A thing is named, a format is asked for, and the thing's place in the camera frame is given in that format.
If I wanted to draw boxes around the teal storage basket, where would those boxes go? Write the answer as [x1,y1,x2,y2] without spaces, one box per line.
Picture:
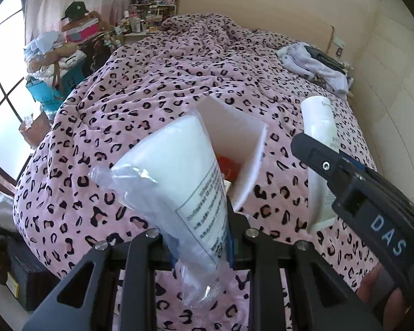
[26,61,84,114]

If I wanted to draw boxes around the person right hand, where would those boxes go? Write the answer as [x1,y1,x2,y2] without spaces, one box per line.
[357,264,405,309]

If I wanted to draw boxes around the white folded clothes pile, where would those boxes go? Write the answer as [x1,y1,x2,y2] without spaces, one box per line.
[276,42,349,99]

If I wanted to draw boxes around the black flat case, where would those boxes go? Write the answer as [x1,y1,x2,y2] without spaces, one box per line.
[304,45,345,73]

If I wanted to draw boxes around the pink leopard print blanket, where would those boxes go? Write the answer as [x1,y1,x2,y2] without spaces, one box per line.
[12,13,379,331]

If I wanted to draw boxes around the green baseball cap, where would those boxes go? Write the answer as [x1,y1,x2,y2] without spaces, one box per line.
[62,1,89,22]

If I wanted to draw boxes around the pink shoe box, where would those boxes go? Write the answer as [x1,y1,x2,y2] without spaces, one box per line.
[65,18,99,43]

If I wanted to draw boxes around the clear bag cotton pads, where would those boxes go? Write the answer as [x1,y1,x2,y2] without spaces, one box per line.
[89,111,232,309]

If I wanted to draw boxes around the brown plush toy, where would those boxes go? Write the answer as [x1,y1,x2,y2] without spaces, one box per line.
[26,43,78,73]

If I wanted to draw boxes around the white cardboard box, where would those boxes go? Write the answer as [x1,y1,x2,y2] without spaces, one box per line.
[197,97,268,211]

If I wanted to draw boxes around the cluttered nightstand shelf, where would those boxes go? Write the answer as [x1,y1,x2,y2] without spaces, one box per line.
[117,0,178,38]

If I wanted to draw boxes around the white cream tube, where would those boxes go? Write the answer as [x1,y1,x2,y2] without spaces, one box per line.
[301,96,339,234]

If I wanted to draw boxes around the pink paper bag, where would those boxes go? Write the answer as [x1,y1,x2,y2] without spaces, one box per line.
[18,112,51,150]

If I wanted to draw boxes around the black floor box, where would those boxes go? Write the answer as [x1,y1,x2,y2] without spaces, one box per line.
[6,237,60,312]

